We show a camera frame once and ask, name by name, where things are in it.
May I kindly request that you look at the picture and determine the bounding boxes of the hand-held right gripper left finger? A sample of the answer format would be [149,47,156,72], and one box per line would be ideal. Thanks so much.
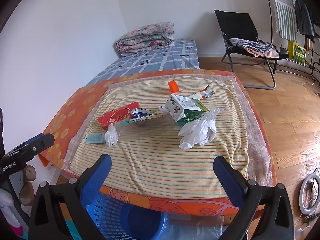
[29,154,112,240]

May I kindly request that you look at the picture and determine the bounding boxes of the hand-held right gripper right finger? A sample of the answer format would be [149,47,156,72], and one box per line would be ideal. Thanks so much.
[213,156,294,240]

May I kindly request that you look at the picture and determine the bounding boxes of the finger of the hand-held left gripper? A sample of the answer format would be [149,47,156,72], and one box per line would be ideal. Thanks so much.
[5,133,55,167]

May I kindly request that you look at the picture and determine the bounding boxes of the teal small packet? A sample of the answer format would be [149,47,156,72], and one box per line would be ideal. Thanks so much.
[84,133,107,144]

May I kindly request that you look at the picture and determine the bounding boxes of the clear wrapper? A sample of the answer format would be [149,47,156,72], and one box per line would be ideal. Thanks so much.
[105,124,120,147]

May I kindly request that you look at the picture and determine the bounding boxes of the white plastic bag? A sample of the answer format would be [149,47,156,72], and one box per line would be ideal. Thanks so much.
[178,107,224,150]

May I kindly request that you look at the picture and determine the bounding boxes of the blue plastic basket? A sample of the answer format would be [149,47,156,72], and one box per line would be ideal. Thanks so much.
[84,192,175,240]

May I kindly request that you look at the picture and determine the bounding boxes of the red paper box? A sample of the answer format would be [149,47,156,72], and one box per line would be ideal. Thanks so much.
[97,102,140,130]

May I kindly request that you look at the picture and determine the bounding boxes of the clear plastic packet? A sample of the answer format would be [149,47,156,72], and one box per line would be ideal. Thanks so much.
[117,113,165,127]

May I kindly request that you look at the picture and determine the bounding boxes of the white green milk carton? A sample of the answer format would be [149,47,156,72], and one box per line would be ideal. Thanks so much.
[164,93,210,126]

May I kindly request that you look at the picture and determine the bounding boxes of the wooden stump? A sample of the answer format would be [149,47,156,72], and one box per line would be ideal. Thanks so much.
[19,166,37,205]

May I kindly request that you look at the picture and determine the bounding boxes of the white plush toy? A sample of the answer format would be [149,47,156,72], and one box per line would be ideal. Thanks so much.
[0,187,22,232]

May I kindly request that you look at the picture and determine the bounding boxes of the beige gauze cloth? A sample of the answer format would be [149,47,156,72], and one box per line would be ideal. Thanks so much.
[61,74,273,188]

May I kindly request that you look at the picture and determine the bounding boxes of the orange floral blanket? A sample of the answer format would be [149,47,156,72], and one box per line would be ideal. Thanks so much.
[37,69,275,224]

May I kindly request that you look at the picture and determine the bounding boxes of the clear plastic bag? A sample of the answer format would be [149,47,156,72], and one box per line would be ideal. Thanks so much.
[170,215,223,240]

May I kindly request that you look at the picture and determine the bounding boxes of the yellow striped towel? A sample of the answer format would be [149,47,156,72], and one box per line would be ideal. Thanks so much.
[62,77,250,200]

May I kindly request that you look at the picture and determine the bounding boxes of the small white printed packet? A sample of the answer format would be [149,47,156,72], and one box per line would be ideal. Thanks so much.
[128,107,150,120]

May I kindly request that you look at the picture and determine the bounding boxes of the white colourful toothpaste tube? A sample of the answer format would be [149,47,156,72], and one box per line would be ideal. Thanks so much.
[158,85,216,112]

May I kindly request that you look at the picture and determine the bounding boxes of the orange plastic cup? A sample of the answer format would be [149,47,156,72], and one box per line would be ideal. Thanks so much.
[168,80,180,93]

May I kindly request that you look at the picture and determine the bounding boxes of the blue checked bedsheet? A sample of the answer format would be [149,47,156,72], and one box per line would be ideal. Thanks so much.
[89,39,200,85]

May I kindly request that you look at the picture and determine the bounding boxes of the pink cloth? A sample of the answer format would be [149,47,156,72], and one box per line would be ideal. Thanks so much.
[244,44,280,59]

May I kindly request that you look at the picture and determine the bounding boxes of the dark striped cloth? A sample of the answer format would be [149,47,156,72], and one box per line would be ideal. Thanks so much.
[229,38,273,53]

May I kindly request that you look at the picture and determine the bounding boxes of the yellow box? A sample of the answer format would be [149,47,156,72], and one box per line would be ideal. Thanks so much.
[287,40,307,64]

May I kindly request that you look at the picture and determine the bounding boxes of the folded floral quilt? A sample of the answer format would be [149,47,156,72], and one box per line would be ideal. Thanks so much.
[115,22,175,57]

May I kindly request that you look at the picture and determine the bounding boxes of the black coat rack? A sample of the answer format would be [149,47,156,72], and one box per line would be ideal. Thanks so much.
[262,0,320,85]

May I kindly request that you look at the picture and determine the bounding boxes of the green striped hanging cloth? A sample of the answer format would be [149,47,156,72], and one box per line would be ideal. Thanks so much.
[266,0,299,42]

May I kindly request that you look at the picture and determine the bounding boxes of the dark hanging jacket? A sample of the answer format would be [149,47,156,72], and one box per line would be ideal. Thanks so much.
[294,0,315,39]

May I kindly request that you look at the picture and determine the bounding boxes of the white cable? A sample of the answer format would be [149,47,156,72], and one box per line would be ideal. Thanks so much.
[302,62,320,88]

